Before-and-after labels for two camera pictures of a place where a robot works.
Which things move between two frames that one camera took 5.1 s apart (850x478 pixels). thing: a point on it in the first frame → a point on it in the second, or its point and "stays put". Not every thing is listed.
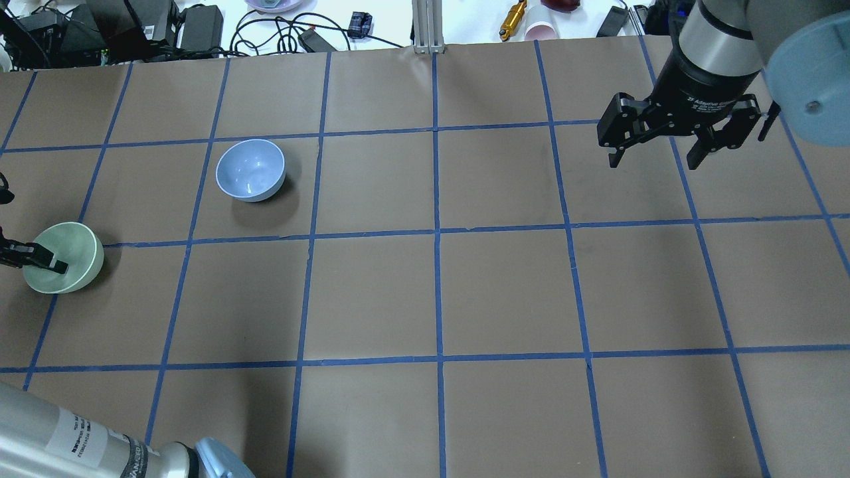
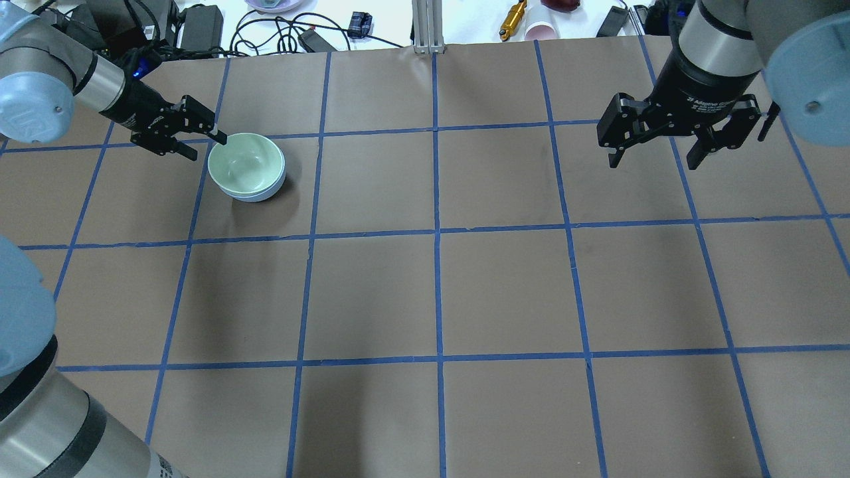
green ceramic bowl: [76, 244] → [248, 163]
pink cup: [540, 30] stays put
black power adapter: [613, 22] stays put
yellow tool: [512, 20] stays put
